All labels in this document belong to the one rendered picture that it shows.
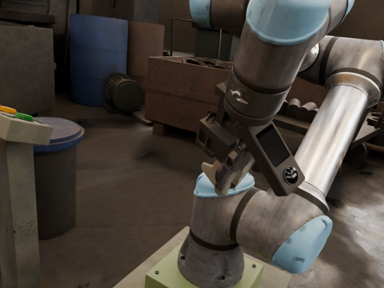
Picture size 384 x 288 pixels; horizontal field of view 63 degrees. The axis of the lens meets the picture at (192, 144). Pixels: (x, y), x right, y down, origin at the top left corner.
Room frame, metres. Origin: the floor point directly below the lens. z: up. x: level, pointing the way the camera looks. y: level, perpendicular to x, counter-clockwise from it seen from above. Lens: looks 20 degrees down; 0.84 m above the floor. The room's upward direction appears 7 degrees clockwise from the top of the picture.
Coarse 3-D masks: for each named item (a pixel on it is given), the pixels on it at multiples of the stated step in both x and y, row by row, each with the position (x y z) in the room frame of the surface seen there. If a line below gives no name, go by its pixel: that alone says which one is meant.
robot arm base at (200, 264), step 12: (192, 240) 0.55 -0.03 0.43; (180, 252) 0.58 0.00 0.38; (192, 252) 0.54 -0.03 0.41; (204, 252) 0.53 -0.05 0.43; (216, 252) 0.52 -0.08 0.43; (228, 252) 0.53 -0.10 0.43; (240, 252) 0.56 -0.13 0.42; (180, 264) 0.55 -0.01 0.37; (192, 264) 0.53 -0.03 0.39; (204, 264) 0.52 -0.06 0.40; (216, 264) 0.52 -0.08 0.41; (228, 264) 0.52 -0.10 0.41; (240, 264) 0.55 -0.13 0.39; (192, 276) 0.52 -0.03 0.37; (204, 276) 0.51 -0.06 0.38; (216, 276) 0.51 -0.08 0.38; (228, 276) 0.52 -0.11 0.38; (240, 276) 0.54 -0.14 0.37
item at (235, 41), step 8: (192, 24) 5.28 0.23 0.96; (200, 32) 5.21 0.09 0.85; (208, 32) 5.10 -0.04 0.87; (216, 32) 4.99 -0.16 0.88; (224, 32) 4.89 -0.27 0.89; (200, 40) 5.19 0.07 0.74; (208, 40) 5.08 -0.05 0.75; (216, 40) 4.98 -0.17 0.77; (224, 40) 4.88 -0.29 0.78; (232, 40) 4.81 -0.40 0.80; (200, 48) 5.18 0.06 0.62; (208, 48) 5.07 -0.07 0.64; (216, 48) 4.96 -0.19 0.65; (224, 48) 4.86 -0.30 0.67; (232, 48) 4.84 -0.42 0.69; (200, 56) 5.16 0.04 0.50; (208, 56) 5.06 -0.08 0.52; (216, 56) 4.95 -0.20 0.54; (224, 56) 4.85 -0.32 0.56; (232, 56) 4.86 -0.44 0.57
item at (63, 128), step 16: (64, 128) 1.16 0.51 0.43; (80, 128) 1.18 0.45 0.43; (64, 144) 1.05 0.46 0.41; (48, 160) 1.03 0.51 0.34; (64, 160) 1.08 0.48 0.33; (48, 176) 1.03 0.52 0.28; (64, 176) 1.08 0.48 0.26; (48, 192) 1.03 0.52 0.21; (64, 192) 1.08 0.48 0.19; (48, 208) 1.03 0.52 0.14; (64, 208) 1.08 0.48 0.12; (48, 224) 1.03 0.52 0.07; (64, 224) 1.07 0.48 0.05
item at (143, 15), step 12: (96, 0) 4.96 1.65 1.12; (108, 0) 4.86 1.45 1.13; (120, 0) 4.76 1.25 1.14; (132, 0) 4.67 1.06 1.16; (144, 0) 4.85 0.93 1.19; (156, 0) 5.11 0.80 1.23; (96, 12) 4.96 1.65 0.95; (108, 12) 4.86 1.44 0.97; (120, 12) 4.76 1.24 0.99; (132, 12) 4.66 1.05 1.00; (144, 12) 4.86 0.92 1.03; (156, 12) 5.13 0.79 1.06
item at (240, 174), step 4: (252, 160) 0.48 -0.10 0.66; (248, 164) 0.47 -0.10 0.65; (244, 168) 0.47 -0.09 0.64; (248, 168) 0.49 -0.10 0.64; (236, 172) 0.49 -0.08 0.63; (240, 172) 0.49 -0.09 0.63; (244, 172) 0.49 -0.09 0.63; (236, 176) 0.49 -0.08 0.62; (240, 176) 0.49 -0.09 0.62; (244, 176) 0.50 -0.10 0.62; (236, 180) 0.50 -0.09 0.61; (240, 180) 0.50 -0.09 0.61; (232, 184) 0.50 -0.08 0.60; (236, 184) 0.50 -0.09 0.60
